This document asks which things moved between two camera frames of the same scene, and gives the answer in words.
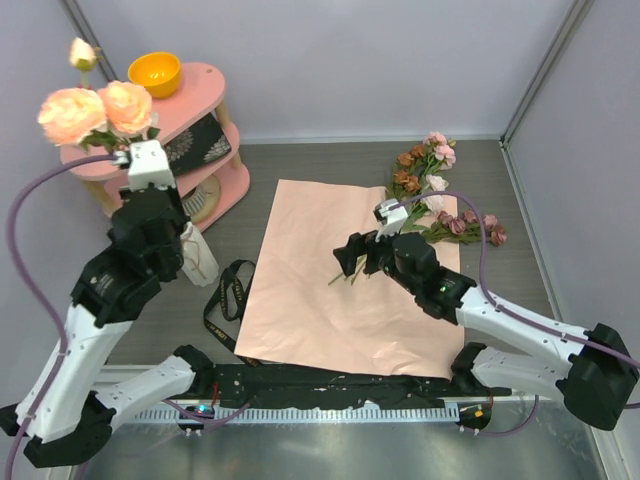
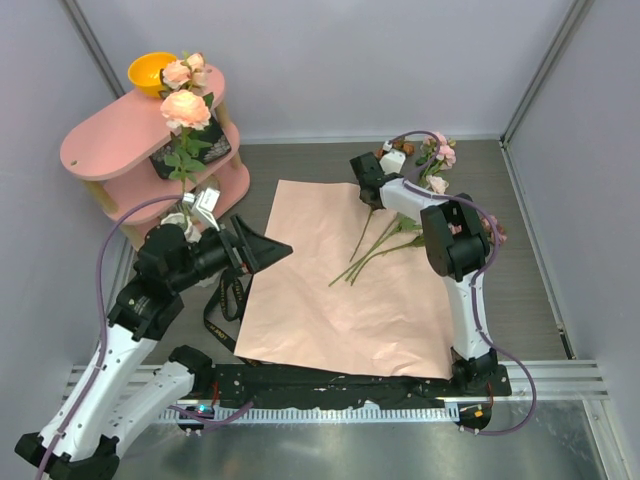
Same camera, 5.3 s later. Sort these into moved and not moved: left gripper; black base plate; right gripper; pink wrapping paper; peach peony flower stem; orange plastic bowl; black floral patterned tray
Moved: peach peony flower stem; right gripper; left gripper
Not moved: black base plate; black floral patterned tray; orange plastic bowl; pink wrapping paper
